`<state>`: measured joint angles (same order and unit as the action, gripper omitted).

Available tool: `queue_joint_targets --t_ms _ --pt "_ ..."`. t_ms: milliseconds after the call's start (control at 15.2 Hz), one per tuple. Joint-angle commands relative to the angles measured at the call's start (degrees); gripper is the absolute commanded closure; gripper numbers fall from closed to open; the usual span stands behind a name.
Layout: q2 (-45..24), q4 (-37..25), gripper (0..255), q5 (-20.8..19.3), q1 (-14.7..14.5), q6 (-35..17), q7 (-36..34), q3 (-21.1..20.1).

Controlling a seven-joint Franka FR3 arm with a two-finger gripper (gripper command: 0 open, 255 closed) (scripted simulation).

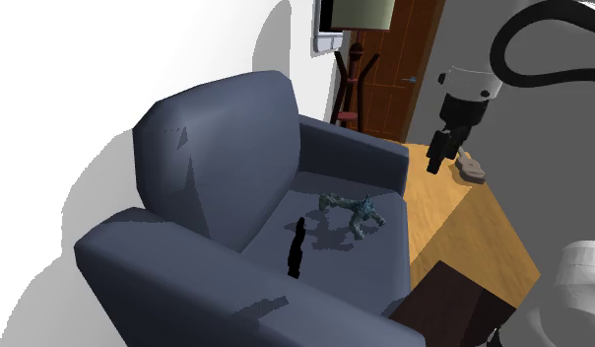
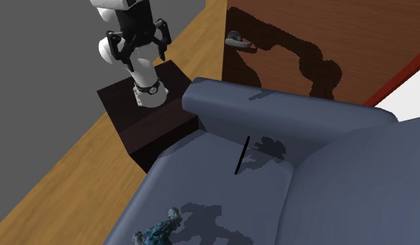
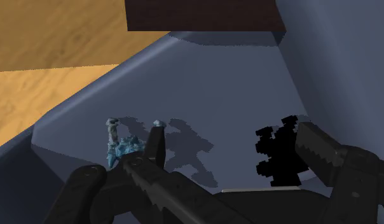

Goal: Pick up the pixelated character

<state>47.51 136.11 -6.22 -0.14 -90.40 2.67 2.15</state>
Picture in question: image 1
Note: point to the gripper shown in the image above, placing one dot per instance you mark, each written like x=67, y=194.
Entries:
x=463, y=110

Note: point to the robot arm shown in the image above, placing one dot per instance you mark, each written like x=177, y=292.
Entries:
x=470, y=82

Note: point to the brown wooden door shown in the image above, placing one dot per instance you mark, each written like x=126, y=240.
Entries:
x=398, y=57

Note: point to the grey-green animal figure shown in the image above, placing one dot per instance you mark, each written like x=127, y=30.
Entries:
x=357, y=207

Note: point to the floor lamp with green shade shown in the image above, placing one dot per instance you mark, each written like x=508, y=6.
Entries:
x=362, y=14

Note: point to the black upright slender object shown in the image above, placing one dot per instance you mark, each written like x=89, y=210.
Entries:
x=295, y=250

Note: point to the dark blue armchair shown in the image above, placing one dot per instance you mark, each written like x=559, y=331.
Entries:
x=240, y=144

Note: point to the white framed wall panel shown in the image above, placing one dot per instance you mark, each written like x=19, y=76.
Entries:
x=326, y=42

